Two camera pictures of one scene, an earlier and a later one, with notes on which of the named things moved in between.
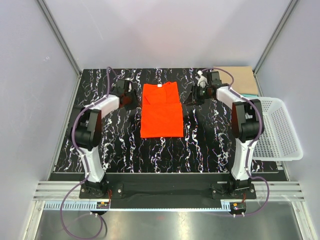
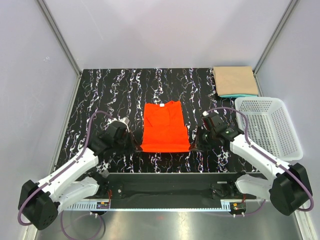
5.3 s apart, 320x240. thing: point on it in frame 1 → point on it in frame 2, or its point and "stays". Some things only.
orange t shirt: (161, 113) → (164, 128)
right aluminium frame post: (280, 25) stays
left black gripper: (133, 93) → (137, 147)
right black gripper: (192, 99) → (194, 146)
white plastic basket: (279, 141) stays
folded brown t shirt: (245, 81) stays
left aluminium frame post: (63, 43) stays
